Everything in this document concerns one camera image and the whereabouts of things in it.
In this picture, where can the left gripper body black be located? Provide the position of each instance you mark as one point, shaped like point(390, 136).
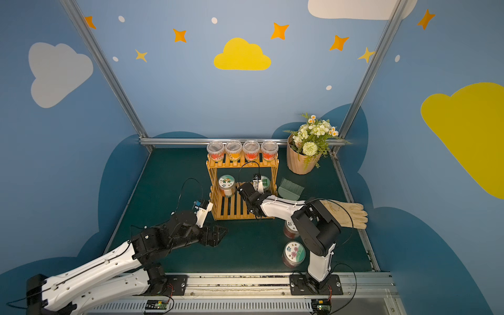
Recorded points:
point(210, 235)

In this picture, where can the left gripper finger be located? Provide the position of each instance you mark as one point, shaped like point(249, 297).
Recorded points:
point(219, 232)
point(213, 242)

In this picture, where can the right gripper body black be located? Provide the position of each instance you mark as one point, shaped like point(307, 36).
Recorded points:
point(248, 193)

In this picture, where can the bamboo two-tier shelf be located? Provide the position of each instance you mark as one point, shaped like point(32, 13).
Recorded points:
point(233, 207)

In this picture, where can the large jar orange flower lid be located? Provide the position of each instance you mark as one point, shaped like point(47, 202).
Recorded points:
point(227, 185)

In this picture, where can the small clear jar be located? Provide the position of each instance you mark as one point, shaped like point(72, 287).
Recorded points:
point(216, 149)
point(269, 150)
point(251, 149)
point(233, 150)

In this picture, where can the large jar green leaf lid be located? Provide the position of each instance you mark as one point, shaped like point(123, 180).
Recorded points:
point(267, 184)

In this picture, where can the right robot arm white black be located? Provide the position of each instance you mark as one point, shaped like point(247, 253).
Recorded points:
point(316, 226)

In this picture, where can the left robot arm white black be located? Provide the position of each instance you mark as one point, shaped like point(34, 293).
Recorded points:
point(132, 268)

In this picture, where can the large jar red strawberry lid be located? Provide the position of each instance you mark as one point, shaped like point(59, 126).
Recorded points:
point(290, 230)

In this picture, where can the pink ribbed flower pot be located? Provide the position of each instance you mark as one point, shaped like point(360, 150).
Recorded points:
point(298, 163)

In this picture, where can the large jar purple flower lid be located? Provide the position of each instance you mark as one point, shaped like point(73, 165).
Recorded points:
point(293, 254)

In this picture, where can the white green artificial flowers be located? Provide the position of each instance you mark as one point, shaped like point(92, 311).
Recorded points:
point(311, 141)

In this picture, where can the left green circuit board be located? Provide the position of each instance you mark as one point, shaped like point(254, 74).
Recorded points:
point(156, 305)

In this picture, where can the green circuit board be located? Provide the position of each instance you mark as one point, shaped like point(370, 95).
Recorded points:
point(321, 306)
point(156, 305)

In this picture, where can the beige work gloves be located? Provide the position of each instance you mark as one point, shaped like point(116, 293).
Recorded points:
point(350, 215)

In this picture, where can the right green circuit board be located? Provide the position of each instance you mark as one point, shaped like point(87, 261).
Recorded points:
point(321, 306)

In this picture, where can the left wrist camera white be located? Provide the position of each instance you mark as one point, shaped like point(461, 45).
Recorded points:
point(202, 208)

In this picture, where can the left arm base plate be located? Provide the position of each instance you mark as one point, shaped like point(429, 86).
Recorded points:
point(175, 284)

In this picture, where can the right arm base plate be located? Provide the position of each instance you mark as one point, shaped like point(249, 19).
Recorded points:
point(301, 284)

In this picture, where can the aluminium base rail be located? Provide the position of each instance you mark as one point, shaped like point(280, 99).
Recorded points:
point(265, 293)

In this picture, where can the right aluminium frame post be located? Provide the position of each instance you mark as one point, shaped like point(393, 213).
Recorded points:
point(397, 15)

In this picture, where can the aluminium frame post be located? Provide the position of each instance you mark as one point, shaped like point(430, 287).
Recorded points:
point(397, 15)
point(75, 14)

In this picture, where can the left aluminium frame post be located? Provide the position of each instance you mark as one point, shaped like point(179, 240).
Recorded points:
point(75, 14)

